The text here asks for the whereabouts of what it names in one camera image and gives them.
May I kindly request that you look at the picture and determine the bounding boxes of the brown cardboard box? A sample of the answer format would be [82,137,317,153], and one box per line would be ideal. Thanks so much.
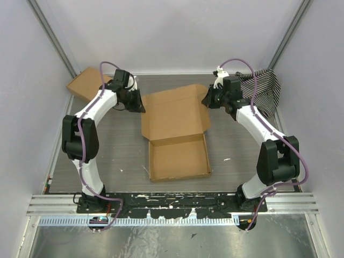
[141,84,211,182]
[67,67,102,103]

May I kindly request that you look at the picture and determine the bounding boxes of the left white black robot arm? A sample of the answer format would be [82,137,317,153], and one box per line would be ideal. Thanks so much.
[62,85,145,213]

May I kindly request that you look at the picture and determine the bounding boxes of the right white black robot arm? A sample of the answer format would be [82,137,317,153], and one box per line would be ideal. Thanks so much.
[202,84,300,212]

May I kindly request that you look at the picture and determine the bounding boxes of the black white striped cloth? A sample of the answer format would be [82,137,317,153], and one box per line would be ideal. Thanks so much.
[235,69,281,118]

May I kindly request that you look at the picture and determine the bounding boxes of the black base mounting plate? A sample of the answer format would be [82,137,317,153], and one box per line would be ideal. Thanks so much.
[75,191,268,219]

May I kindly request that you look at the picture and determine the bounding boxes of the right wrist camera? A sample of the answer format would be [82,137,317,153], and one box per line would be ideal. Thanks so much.
[212,67,242,99]

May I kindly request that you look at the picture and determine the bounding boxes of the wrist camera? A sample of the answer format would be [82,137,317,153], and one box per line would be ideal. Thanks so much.
[212,67,242,99]
[111,69,138,91]

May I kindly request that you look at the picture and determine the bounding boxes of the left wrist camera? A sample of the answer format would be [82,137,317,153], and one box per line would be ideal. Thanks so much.
[111,69,138,91]

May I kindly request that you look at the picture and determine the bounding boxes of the white slotted cable duct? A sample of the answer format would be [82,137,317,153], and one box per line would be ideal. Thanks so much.
[38,214,239,226]

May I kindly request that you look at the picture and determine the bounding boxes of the right aluminium corner post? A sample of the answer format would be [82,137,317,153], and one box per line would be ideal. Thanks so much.
[268,0,313,70]

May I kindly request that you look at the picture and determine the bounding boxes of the aluminium corner post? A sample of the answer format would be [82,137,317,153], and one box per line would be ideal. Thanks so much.
[268,0,313,70]
[26,0,82,81]

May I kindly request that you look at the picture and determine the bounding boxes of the aluminium front rail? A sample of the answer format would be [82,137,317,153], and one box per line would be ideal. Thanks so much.
[27,192,319,218]

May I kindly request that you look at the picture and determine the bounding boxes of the left aluminium corner post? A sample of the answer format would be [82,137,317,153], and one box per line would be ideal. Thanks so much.
[26,0,82,81]

